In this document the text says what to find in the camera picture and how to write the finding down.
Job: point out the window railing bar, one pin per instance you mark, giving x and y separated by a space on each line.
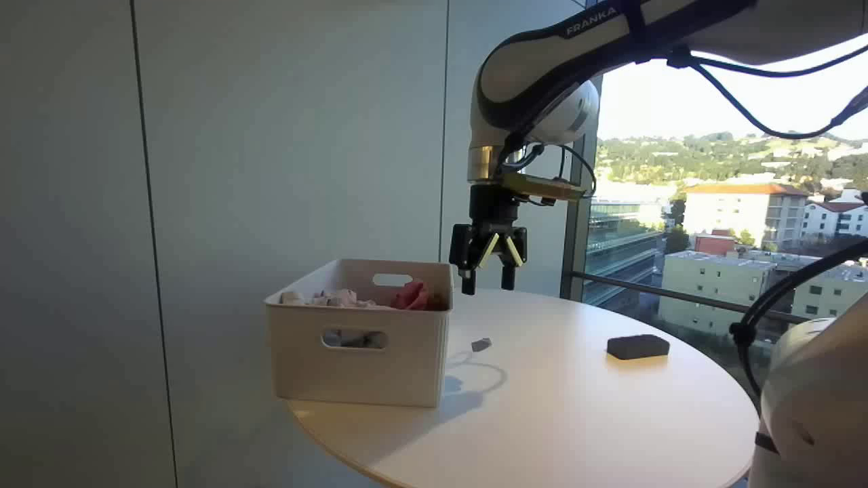
667 294

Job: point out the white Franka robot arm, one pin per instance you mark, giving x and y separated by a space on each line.
530 69

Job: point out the white towel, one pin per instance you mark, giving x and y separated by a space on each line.
290 298

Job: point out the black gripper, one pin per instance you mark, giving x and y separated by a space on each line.
495 210

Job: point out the gold wrist camera mount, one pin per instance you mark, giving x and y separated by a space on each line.
551 189

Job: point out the pink t-shirt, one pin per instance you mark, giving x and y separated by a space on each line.
409 298

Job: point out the small grey object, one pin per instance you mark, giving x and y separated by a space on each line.
480 345

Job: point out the white storage container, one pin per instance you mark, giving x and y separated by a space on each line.
362 371

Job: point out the dark window frame post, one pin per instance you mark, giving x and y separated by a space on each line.
579 235

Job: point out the black rectangular box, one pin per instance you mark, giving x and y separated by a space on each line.
639 345

